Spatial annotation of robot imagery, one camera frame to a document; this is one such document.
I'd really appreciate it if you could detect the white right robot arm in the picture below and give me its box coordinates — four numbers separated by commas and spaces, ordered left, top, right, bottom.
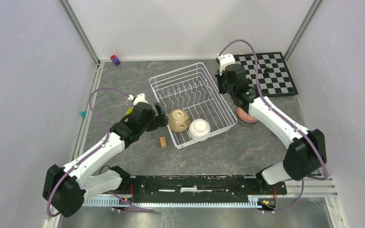
216, 63, 327, 194

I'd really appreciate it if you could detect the white smooth bowl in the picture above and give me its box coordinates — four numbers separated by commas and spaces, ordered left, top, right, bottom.
188, 119, 211, 139

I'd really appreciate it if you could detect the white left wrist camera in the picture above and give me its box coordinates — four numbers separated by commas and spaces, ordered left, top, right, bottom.
127, 93, 149, 105

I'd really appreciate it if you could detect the black white chessboard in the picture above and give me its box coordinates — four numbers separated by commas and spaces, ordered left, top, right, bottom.
234, 52, 298, 97

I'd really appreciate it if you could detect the blue patterned bowl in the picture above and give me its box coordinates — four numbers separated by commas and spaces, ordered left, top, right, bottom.
236, 107, 259, 125

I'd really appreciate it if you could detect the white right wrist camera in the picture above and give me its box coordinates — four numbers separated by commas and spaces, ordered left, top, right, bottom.
216, 54, 236, 75

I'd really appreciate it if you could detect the beige ceramic bowl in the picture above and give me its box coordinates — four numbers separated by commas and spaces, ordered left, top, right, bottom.
168, 109, 191, 132

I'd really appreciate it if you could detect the white wire dish rack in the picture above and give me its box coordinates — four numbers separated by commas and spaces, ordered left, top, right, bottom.
149, 62, 238, 149

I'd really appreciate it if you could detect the yellow bowl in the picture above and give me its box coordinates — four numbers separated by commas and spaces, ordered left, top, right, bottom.
125, 107, 134, 117

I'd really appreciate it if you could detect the teal small block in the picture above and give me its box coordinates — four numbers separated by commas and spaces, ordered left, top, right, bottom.
81, 111, 87, 118

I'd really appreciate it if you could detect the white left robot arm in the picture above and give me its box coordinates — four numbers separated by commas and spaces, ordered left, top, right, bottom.
42, 102, 168, 218

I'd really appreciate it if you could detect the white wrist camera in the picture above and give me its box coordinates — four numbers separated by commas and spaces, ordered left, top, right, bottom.
127, 93, 149, 105
216, 54, 236, 75

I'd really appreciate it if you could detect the aluminium frame rail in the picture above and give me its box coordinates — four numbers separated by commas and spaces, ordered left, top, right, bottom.
42, 61, 105, 228

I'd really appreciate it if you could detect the small wooden block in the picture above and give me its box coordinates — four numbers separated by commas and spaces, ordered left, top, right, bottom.
159, 136, 167, 148

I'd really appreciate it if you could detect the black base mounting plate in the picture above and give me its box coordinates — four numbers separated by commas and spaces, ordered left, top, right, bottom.
113, 175, 287, 203

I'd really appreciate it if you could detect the red purple toy block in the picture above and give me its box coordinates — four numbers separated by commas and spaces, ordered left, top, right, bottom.
110, 55, 121, 66

